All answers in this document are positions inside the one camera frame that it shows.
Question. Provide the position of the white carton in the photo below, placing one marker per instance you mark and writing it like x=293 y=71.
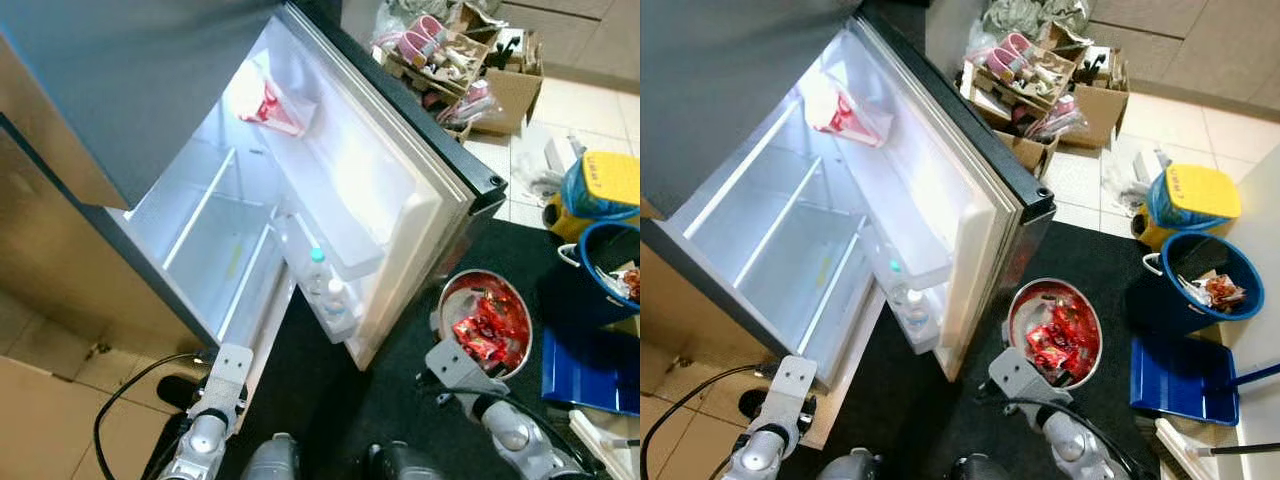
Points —
x=525 y=45
x=1113 y=65

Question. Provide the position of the red white plastic packet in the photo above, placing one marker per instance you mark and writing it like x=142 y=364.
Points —
x=850 y=115
x=275 y=108

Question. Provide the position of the moulded cardboard tray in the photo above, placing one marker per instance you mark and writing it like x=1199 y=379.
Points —
x=1030 y=85
x=440 y=70

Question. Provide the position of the white plastic floor object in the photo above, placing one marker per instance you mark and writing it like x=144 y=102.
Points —
x=562 y=160
x=1150 y=172

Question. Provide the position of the large black floor mat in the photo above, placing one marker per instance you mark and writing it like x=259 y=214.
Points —
x=400 y=400
x=960 y=420

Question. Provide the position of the small cardboard box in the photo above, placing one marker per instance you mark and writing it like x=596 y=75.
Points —
x=510 y=100
x=1095 y=115

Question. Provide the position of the white capped bottle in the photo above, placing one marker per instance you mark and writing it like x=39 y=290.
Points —
x=915 y=312
x=337 y=300

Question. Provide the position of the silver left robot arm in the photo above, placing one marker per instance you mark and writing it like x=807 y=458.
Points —
x=203 y=445
x=760 y=455

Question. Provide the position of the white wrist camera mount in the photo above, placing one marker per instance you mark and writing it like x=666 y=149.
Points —
x=455 y=365
x=792 y=390
x=230 y=375
x=1018 y=375

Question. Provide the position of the blue dustpan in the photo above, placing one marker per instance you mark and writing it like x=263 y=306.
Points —
x=590 y=372
x=1180 y=380

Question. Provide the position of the black oblong floor object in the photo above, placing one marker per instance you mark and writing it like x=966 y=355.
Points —
x=752 y=404
x=180 y=393

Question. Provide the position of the black tool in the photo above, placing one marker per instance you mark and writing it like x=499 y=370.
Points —
x=1092 y=66
x=503 y=50

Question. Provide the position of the red white rubbish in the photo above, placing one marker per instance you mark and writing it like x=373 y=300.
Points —
x=1220 y=290
x=628 y=285

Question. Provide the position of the red snack packet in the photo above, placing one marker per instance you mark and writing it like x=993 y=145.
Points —
x=478 y=338
x=1050 y=345
x=1078 y=325
x=508 y=318

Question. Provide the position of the yellow blue plastic container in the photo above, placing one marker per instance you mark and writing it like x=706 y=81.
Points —
x=610 y=178
x=1205 y=190

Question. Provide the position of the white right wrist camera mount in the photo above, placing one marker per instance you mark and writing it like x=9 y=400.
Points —
x=1018 y=375
x=455 y=365

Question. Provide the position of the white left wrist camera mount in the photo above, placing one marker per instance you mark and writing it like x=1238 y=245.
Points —
x=230 y=375
x=792 y=390

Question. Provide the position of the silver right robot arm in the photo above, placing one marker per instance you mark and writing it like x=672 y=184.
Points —
x=1075 y=445
x=520 y=440

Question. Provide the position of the open flap cardboard box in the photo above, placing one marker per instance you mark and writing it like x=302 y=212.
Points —
x=475 y=18
x=1062 y=38

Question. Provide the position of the grey robot right leg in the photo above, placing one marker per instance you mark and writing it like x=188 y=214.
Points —
x=985 y=470
x=405 y=465

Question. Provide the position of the teal capped bottle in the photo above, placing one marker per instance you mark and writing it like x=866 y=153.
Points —
x=317 y=265
x=895 y=275

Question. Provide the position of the grey kitchen cabinet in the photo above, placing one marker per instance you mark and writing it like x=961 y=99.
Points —
x=360 y=12
x=950 y=20

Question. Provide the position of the clear bag of pink parts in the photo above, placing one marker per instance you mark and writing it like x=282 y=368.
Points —
x=470 y=100
x=1058 y=118

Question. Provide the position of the pink arched plastic item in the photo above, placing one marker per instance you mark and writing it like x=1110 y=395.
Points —
x=432 y=25
x=1022 y=42
x=405 y=45
x=995 y=60

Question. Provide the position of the steel bowl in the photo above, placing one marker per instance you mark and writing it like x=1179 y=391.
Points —
x=1090 y=350
x=520 y=345

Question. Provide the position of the green crumpled bag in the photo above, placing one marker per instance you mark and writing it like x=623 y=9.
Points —
x=1030 y=15
x=420 y=8

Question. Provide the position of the clear crumpled plastic bag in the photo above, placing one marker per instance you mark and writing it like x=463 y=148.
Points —
x=1125 y=195
x=540 y=185

